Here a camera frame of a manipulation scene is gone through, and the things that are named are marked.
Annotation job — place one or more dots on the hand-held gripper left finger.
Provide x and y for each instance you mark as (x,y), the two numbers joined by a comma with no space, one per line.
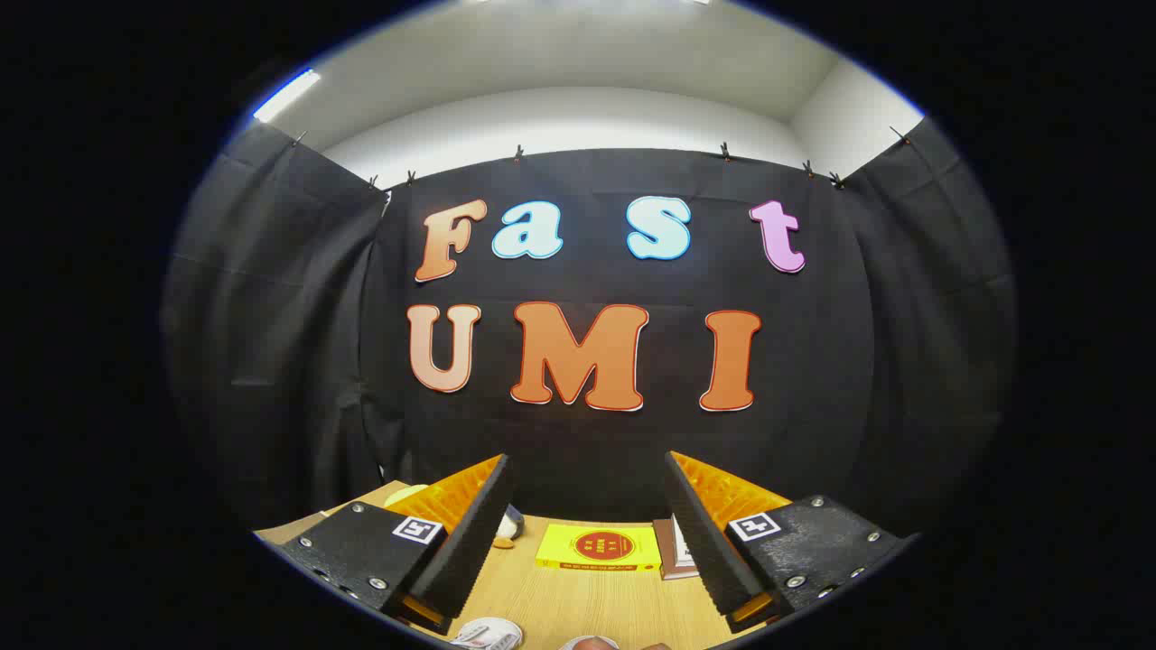
(470,542)

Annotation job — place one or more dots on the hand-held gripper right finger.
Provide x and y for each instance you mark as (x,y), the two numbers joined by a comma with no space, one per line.
(700,542)

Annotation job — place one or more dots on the white canvas shoe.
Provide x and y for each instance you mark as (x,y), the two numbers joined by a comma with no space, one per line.
(488,634)
(587,644)

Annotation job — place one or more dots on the penguin plush toy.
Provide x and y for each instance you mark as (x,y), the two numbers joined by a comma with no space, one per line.
(508,525)

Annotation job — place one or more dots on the yellow round plush toy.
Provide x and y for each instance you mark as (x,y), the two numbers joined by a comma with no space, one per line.
(402,495)

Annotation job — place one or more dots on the yellow book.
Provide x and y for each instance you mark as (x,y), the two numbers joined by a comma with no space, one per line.
(596,546)

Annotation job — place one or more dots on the ceiling light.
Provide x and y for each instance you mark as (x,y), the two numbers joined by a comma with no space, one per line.
(287,95)

